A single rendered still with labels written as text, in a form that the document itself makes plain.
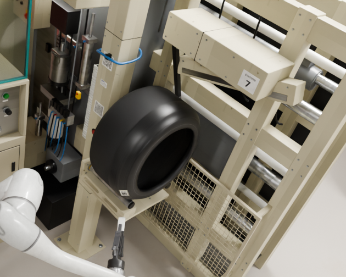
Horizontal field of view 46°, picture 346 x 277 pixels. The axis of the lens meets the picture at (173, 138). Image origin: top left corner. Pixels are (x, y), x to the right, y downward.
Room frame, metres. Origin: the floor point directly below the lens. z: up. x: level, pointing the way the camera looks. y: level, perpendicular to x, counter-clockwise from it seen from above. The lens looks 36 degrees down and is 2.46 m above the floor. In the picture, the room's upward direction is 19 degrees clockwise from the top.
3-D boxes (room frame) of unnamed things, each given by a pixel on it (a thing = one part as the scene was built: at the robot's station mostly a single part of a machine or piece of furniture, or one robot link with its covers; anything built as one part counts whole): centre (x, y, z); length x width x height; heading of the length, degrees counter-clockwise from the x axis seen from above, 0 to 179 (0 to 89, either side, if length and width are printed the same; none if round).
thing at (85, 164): (1.78, 0.31, 0.90); 0.40 x 0.03 x 0.10; 147
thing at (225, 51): (1.87, -0.10, 1.71); 0.61 x 0.25 x 0.15; 57
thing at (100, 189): (1.57, 0.24, 0.84); 0.36 x 0.09 x 0.06; 57
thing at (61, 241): (1.80, 0.39, 0.01); 0.27 x 0.27 x 0.02; 57
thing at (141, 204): (1.68, 0.16, 0.80); 0.37 x 0.36 x 0.02; 147
